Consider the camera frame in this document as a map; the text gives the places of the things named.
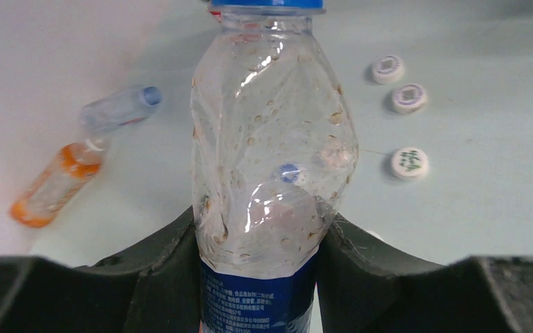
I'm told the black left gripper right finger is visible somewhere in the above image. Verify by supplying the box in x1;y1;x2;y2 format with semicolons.
317;215;533;332

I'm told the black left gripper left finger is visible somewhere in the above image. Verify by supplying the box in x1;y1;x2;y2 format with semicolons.
0;210;201;332

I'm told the Pepsi bottle blue label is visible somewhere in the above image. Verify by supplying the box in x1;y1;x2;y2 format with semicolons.
190;4;359;332

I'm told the blue bottle cap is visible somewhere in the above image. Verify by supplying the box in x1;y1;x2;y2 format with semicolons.
210;0;323;10

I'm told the slim orange label bottle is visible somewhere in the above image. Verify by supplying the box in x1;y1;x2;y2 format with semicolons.
9;136;110;228

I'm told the clear bluish water bottle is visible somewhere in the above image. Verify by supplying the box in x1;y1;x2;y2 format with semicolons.
78;85;163;133

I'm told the white cap blue logo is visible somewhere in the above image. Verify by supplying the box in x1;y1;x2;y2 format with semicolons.
272;162;306;185

